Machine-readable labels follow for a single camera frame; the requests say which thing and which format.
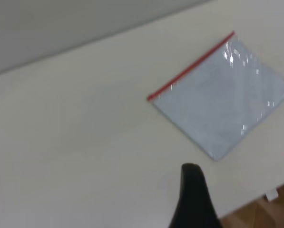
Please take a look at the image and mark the small white plastic piece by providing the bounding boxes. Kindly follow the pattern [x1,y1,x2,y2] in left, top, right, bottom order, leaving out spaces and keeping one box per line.
[266,189,279,201]

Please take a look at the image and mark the clear plastic zipper bag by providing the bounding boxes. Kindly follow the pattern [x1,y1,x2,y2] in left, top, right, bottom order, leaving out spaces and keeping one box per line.
[147,30,284,162]

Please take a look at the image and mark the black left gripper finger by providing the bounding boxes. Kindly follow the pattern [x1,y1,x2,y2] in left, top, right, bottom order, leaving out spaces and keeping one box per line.
[169,163,225,228]

